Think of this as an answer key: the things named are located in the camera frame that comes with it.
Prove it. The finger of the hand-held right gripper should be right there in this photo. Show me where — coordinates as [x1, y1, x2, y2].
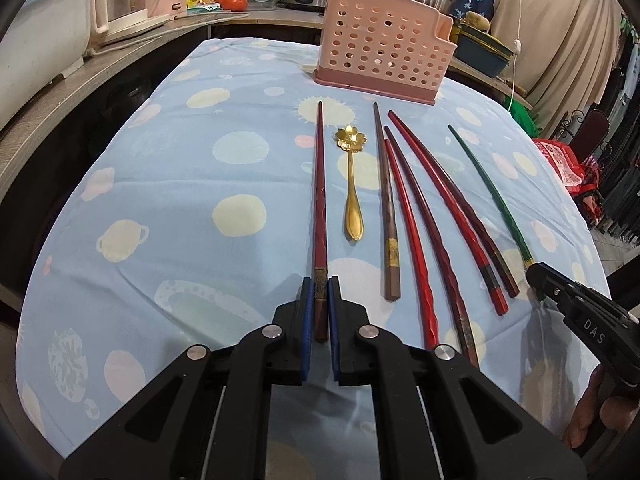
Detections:
[525, 262, 624, 362]
[567, 281, 640, 334]

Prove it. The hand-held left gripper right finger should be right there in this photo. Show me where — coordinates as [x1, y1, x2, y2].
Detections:
[326, 276, 586, 480]

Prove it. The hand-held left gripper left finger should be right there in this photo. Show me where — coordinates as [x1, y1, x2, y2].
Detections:
[57, 276, 316, 480]

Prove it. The dark maroon chopstick brown end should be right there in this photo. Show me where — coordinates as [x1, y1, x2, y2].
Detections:
[392, 112, 521, 298]

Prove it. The red chopstick striped end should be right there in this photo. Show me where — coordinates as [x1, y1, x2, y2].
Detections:
[387, 110, 510, 317]

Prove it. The gold flower-shaped spoon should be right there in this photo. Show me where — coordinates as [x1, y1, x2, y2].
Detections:
[334, 125, 368, 242]

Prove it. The green chopstick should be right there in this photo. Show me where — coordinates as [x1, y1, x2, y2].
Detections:
[447, 124, 540, 267]

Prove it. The bright red chopstick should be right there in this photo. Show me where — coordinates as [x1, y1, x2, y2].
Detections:
[382, 139, 441, 351]

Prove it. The maroon chopstick gold patterned end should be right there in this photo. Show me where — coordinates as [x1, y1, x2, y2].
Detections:
[384, 126, 481, 368]

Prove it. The brown gold-banded chopstick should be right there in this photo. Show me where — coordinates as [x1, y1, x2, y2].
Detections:
[372, 102, 402, 302]

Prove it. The dark red gold-banded chopstick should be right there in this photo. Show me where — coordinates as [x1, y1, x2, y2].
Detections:
[312, 101, 331, 343]

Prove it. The pink perforated utensil holder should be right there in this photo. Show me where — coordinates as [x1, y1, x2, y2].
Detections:
[312, 0, 458, 107]

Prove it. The person's right hand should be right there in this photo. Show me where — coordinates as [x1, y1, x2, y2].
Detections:
[565, 362, 640, 453]

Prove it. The red plastic bag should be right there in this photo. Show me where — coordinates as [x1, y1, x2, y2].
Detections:
[532, 137, 601, 221]

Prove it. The dark metal chair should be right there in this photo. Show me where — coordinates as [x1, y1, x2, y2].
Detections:
[560, 105, 615, 161]

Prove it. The blue planet-print tablecloth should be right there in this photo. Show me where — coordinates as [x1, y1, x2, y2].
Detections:
[15, 37, 613, 480]

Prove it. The green plastic bag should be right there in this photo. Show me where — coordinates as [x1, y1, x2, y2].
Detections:
[505, 95, 540, 133]

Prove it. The blue rectangular tub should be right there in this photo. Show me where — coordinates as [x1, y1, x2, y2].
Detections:
[452, 37, 513, 79]

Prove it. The beige curtain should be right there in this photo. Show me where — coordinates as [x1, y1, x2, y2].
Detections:
[492, 0, 628, 126]

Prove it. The blue bowl yellow inside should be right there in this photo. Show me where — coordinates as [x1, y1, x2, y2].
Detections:
[457, 25, 516, 58]

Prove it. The brown loofah sponge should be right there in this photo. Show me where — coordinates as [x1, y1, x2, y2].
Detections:
[462, 10, 493, 33]

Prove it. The grey countertop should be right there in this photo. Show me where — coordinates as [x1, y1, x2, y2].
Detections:
[200, 7, 331, 41]

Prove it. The white glass electric kettle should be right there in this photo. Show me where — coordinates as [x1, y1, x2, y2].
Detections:
[92, 0, 173, 43]

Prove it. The pale blue plastic tub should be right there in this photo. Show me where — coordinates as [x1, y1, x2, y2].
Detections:
[0, 0, 98, 131]

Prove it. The white cable with switch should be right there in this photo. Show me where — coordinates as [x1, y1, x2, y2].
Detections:
[506, 0, 527, 111]

